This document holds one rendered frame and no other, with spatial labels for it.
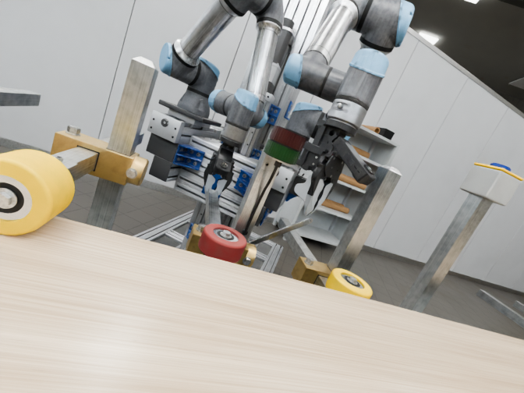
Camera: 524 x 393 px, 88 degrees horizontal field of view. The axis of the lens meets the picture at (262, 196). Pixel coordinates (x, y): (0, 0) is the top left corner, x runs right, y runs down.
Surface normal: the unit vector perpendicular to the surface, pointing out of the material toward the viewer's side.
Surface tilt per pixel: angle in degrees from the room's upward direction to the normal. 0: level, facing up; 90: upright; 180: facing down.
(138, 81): 90
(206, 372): 0
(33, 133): 90
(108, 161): 90
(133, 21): 90
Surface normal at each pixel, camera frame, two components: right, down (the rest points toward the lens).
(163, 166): -0.21, 0.15
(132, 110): 0.18, 0.31
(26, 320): 0.39, -0.89
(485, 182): -0.90, -0.32
